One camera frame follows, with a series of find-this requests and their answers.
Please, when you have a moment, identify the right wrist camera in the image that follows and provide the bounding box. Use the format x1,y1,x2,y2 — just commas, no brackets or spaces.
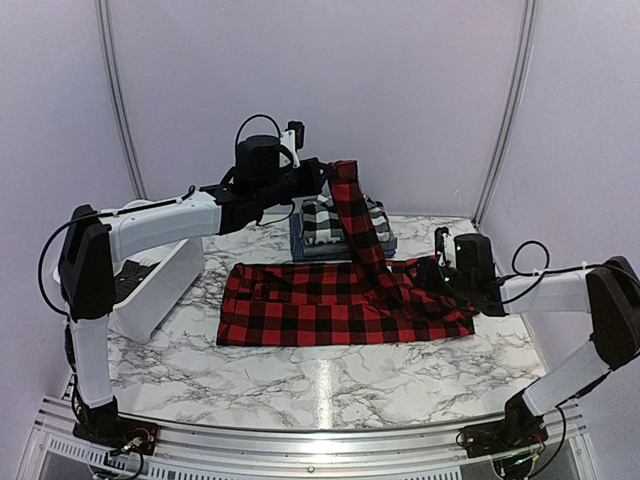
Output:
434,226,456,268

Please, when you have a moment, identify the black white plaid folded shirt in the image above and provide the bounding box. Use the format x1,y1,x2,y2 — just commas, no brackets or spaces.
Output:
299,195,395,246

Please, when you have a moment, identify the aluminium front frame rail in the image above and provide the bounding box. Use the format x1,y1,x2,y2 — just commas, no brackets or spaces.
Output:
29,394,591,480

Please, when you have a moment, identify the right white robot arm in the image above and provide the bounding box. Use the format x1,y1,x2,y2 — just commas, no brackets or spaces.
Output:
417,231,639,448

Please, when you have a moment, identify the left wall aluminium profile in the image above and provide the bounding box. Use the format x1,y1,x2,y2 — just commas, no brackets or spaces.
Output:
94,0,148,199

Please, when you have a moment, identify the wall aluminium profile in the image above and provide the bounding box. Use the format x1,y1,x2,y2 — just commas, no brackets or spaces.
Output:
472,0,539,227
94,0,148,199

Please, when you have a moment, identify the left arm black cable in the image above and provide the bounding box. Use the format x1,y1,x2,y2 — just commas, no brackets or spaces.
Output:
37,113,296,321

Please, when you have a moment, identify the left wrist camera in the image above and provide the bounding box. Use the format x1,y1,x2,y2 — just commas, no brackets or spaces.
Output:
279,120,305,168

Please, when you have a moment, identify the blue checked folded shirt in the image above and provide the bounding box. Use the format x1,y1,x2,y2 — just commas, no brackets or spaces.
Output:
289,213,397,262

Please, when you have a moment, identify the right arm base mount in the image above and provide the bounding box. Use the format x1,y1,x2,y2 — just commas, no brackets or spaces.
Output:
456,421,549,458

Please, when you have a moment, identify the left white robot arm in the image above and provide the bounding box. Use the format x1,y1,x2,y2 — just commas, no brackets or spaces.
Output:
54,134,330,445

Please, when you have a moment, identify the red black plaid shirt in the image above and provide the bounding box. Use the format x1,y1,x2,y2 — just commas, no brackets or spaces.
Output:
216,160,476,347

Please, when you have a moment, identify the white plastic bin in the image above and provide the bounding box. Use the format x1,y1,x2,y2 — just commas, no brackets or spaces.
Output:
52,199,205,344

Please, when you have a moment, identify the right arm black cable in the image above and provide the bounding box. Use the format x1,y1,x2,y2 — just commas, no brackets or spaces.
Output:
434,239,596,316

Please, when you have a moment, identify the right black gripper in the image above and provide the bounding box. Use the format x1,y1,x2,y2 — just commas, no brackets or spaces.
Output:
403,257,474,301

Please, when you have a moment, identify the right wall aluminium profile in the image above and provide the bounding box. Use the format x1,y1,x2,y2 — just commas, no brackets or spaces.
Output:
472,0,539,227

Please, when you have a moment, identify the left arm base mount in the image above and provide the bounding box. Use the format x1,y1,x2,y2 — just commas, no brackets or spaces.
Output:
73,418,159,455

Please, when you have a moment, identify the dark striped shirt in bin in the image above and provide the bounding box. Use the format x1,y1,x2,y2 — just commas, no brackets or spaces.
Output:
114,260,159,304

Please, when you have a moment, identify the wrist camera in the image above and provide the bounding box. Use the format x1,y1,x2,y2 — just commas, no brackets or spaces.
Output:
279,120,305,168
434,226,456,268

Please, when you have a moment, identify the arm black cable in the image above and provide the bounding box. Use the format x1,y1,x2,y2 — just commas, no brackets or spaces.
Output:
434,239,596,316
37,113,296,321

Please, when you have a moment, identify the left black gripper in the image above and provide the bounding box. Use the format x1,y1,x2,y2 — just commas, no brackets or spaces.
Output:
255,156,330,209

